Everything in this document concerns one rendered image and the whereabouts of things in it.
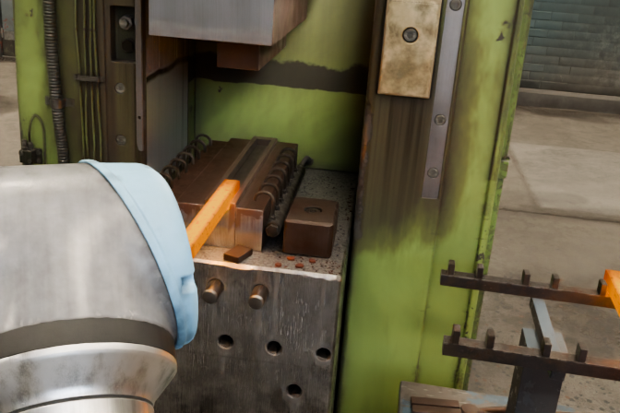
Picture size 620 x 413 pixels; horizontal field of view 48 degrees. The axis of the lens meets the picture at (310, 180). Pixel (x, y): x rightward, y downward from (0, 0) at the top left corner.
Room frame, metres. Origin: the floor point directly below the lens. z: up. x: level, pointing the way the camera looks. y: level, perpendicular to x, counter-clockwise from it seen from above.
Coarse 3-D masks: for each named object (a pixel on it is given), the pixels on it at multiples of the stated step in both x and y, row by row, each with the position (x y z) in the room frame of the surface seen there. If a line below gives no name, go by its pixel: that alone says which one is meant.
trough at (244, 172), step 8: (256, 144) 1.50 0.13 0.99; (264, 144) 1.50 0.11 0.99; (248, 152) 1.41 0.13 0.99; (256, 152) 1.44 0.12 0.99; (240, 160) 1.34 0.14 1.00; (248, 160) 1.38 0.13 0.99; (256, 160) 1.38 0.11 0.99; (240, 168) 1.33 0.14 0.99; (248, 168) 1.33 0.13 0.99; (232, 176) 1.27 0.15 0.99; (240, 176) 1.28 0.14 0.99; (240, 184) 1.23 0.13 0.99
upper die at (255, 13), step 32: (160, 0) 1.11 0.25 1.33; (192, 0) 1.11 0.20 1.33; (224, 0) 1.10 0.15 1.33; (256, 0) 1.10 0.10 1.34; (288, 0) 1.24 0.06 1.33; (160, 32) 1.11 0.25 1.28; (192, 32) 1.11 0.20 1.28; (224, 32) 1.10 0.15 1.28; (256, 32) 1.10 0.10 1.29; (288, 32) 1.26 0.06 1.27
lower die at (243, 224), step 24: (216, 144) 1.50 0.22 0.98; (240, 144) 1.48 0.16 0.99; (288, 144) 1.50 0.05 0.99; (192, 168) 1.32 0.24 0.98; (216, 168) 1.31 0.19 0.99; (264, 168) 1.32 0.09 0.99; (192, 192) 1.16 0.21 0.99; (240, 192) 1.15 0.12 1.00; (192, 216) 1.11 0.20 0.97; (240, 216) 1.10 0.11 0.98; (264, 216) 1.11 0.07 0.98; (216, 240) 1.10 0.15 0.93; (240, 240) 1.10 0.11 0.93; (264, 240) 1.12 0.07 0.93
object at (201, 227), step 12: (228, 180) 1.19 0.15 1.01; (216, 192) 1.12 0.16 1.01; (228, 192) 1.13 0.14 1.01; (216, 204) 1.06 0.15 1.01; (228, 204) 1.11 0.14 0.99; (204, 216) 1.01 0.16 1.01; (216, 216) 1.02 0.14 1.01; (192, 228) 0.96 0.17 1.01; (204, 228) 0.96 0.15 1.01; (192, 240) 0.91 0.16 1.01; (204, 240) 0.95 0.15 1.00; (192, 252) 0.89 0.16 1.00
